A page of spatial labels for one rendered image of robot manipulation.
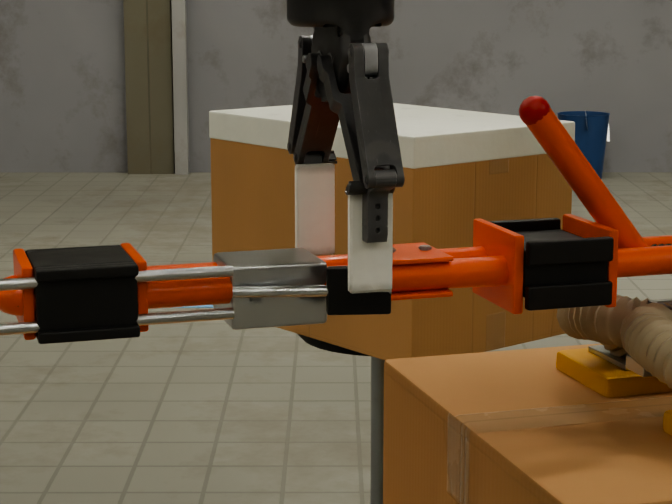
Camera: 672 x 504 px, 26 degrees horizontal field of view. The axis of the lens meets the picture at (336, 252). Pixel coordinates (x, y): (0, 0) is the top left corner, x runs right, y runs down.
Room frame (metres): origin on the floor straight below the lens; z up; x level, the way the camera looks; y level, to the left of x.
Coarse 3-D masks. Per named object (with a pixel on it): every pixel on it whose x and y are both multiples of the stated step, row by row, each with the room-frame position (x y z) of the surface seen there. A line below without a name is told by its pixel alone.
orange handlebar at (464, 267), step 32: (320, 256) 1.06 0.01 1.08; (416, 256) 1.03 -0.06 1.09; (448, 256) 1.03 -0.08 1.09; (480, 256) 1.08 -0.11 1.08; (640, 256) 1.08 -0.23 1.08; (160, 288) 0.97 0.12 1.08; (192, 288) 0.98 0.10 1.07; (224, 288) 0.99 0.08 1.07; (416, 288) 1.03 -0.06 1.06; (448, 288) 1.04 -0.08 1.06
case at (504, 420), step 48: (384, 384) 1.27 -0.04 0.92; (432, 384) 1.19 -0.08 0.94; (480, 384) 1.19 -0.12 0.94; (528, 384) 1.19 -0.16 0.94; (576, 384) 1.19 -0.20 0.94; (384, 432) 1.27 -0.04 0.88; (432, 432) 1.15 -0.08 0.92; (480, 432) 1.06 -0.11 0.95; (528, 432) 1.06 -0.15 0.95; (576, 432) 1.06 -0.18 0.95; (624, 432) 1.06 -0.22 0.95; (384, 480) 1.27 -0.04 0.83; (432, 480) 1.15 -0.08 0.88; (480, 480) 1.05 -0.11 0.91; (528, 480) 0.96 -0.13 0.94; (576, 480) 0.95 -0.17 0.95; (624, 480) 0.95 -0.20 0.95
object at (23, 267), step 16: (16, 256) 0.99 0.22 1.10; (32, 256) 0.99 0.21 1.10; (48, 256) 0.99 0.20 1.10; (64, 256) 0.98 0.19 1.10; (80, 256) 0.98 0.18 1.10; (96, 256) 0.98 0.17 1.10; (112, 256) 0.98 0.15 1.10; (128, 256) 0.98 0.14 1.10; (16, 272) 0.99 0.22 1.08; (32, 272) 0.95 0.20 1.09; (144, 288) 0.97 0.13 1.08; (32, 304) 0.95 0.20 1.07; (144, 304) 0.97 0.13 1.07; (32, 320) 0.95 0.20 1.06; (32, 336) 0.95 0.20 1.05
